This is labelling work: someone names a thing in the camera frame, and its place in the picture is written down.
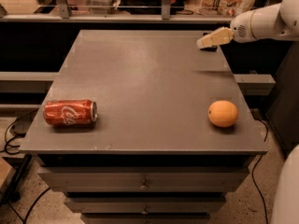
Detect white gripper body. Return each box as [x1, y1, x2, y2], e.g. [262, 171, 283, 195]
[230, 11, 256, 43]

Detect top drawer knob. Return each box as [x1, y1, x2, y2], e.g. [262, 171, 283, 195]
[139, 179, 149, 190]

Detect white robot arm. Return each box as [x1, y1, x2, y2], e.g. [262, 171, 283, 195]
[197, 0, 299, 224]

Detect black cables left floor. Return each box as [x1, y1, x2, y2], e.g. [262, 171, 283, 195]
[0, 109, 50, 224]

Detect black cable right floor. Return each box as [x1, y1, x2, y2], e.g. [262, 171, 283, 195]
[250, 119, 269, 224]

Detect metal railing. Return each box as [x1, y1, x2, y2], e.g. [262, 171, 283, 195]
[0, 0, 234, 24]

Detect grey drawer cabinet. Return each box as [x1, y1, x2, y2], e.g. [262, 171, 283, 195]
[21, 30, 266, 224]

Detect red coke can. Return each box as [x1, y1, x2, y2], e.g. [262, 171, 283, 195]
[43, 100, 97, 126]

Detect orange fruit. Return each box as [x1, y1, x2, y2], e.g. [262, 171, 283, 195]
[208, 100, 238, 128]

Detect black bag behind rail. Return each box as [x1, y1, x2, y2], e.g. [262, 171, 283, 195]
[118, 0, 187, 15]

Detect drawer knob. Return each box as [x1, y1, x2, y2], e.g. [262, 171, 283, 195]
[140, 205, 149, 215]
[139, 179, 149, 190]

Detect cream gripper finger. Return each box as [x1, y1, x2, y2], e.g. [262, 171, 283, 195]
[196, 27, 234, 49]

